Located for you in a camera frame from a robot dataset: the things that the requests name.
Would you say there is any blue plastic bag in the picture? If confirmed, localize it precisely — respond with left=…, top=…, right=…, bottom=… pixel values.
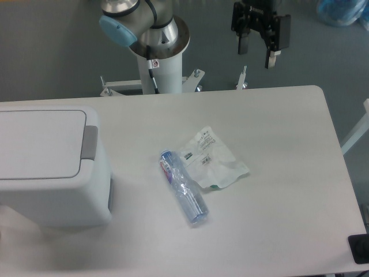
left=317, top=1, right=368, bottom=31

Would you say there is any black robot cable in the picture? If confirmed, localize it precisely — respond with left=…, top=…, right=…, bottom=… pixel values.
left=145, top=45, right=160, bottom=95

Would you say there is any clear plastic water bottle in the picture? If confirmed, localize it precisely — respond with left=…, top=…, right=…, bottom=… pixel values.
left=159, top=150, right=209, bottom=224

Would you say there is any grey lid push button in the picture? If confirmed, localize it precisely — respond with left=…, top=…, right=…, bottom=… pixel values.
left=81, top=125, right=98, bottom=160

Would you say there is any white pedestal base frame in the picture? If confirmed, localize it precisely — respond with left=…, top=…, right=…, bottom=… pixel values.
left=100, top=65, right=248, bottom=97

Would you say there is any white plastic packaging bag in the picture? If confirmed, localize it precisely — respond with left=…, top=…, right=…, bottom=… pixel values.
left=177, top=126, right=250, bottom=189

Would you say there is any white trash can body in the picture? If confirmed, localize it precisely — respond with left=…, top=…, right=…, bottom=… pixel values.
left=1, top=105, right=112, bottom=227

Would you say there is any white table leg frame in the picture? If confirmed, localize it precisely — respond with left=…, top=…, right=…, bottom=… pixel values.
left=341, top=99, right=368, bottom=155

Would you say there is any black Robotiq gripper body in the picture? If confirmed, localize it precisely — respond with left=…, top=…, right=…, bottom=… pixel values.
left=231, top=1, right=276, bottom=36

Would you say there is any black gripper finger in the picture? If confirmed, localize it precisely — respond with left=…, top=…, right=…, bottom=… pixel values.
left=261, top=14, right=291, bottom=69
left=238, top=32, right=249, bottom=54

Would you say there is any black device at table edge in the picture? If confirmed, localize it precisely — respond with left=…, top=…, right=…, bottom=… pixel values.
left=348, top=234, right=368, bottom=264

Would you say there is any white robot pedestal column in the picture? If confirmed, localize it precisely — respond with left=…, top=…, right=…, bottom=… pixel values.
left=136, top=54, right=182, bottom=95

